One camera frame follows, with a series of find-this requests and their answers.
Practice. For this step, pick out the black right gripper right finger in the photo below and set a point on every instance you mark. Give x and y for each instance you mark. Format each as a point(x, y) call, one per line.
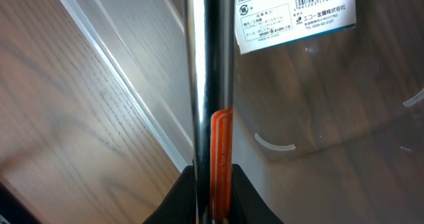
point(247, 207)

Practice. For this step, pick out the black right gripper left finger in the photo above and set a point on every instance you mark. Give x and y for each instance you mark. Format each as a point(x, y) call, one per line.
point(179, 205)

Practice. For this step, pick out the clear plastic container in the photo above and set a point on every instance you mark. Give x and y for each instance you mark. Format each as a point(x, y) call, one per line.
point(329, 128)

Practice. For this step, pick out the white blue cardboard box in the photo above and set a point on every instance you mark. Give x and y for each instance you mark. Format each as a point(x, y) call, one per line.
point(264, 23)

